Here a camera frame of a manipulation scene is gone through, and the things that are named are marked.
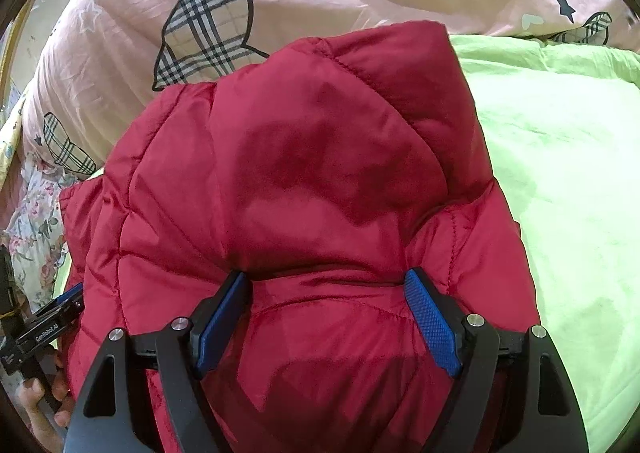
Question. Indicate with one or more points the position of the red quilted jacket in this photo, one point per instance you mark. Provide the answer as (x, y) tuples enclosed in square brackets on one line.
[(310, 173)]

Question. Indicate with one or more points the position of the white floral ruffled cloth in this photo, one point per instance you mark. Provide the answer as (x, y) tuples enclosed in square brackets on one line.
[(35, 228)]

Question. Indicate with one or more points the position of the light green bed sheet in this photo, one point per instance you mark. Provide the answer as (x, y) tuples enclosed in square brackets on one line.
[(565, 183)]

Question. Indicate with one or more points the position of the gold framed painting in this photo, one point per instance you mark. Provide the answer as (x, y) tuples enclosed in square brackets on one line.
[(16, 40)]

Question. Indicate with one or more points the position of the yellow floral cloth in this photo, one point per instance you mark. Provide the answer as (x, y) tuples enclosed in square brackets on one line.
[(10, 133)]

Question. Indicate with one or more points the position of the person's left hand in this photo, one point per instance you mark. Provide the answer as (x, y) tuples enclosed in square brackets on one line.
[(60, 383)]

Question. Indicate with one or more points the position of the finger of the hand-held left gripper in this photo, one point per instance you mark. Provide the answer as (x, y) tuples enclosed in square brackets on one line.
[(65, 300)]

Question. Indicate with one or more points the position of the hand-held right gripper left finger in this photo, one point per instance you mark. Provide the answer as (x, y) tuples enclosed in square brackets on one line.
[(220, 328)]

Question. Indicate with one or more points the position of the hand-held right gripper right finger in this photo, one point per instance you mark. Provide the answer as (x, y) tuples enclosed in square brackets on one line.
[(432, 323)]

